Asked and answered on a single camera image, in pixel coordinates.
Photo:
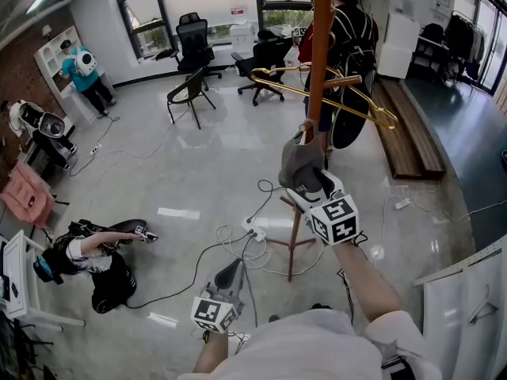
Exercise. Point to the person's left black shoe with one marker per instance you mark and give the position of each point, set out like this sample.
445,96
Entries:
274,318

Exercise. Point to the black framed window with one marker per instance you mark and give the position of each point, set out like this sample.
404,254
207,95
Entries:
140,22

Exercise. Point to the white stacked boxes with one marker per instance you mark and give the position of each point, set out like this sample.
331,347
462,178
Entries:
398,46

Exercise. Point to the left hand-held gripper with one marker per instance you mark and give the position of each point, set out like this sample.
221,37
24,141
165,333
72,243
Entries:
214,315

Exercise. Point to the gold metal clothes hanger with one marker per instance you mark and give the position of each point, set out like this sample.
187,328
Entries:
285,86

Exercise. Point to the grey fabric bag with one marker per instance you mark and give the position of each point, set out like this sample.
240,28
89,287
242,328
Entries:
301,160

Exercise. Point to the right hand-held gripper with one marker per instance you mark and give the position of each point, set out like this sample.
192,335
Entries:
336,220

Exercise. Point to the black metal side chair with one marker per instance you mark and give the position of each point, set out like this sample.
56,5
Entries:
186,91

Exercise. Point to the person's right forearm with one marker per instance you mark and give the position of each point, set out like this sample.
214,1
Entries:
364,287

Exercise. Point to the person's white shirt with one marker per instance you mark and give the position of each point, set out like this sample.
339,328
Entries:
305,350

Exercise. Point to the white water dispenser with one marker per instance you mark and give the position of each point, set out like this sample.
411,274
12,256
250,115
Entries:
242,38

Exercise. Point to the glass door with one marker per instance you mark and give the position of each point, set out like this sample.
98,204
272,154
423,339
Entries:
495,38

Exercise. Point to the person's right black shoe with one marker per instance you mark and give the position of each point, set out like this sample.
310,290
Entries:
321,306

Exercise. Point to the person's black shoe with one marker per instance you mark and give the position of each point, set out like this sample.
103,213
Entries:
321,306
274,318

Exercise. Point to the wall lamp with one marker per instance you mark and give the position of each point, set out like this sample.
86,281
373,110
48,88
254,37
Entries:
46,31

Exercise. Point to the black bag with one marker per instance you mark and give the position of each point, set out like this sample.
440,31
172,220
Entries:
431,33

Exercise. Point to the white perforated shelf frame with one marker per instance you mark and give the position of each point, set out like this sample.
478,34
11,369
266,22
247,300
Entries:
463,261

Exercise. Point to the white small table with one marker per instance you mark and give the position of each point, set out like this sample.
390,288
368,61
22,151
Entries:
20,275

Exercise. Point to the wooden step platform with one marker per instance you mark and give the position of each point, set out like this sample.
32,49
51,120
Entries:
412,141

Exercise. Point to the black office chair with armrests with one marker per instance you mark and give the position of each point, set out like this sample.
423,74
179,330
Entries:
265,61

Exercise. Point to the brown wooden coat rack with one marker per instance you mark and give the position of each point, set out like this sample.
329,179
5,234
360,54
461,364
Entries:
320,54

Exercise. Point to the person's left forearm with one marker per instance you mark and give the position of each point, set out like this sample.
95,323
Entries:
210,352

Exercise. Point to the grey clothes hanger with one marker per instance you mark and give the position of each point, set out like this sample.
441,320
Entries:
481,309

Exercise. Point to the white shelf cabinet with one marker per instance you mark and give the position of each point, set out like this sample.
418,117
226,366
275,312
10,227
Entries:
51,58

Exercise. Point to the black mesh office chair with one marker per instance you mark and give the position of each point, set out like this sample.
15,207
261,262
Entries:
194,42

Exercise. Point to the pink fabric chair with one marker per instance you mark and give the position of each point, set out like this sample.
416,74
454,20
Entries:
25,200

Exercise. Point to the clothes rail with dark garments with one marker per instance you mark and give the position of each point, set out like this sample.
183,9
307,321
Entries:
461,38

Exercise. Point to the white cover sheet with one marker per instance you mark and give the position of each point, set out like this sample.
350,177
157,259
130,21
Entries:
447,331

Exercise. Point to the white power strip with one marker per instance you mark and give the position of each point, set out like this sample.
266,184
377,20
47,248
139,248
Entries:
254,229
402,203
95,149

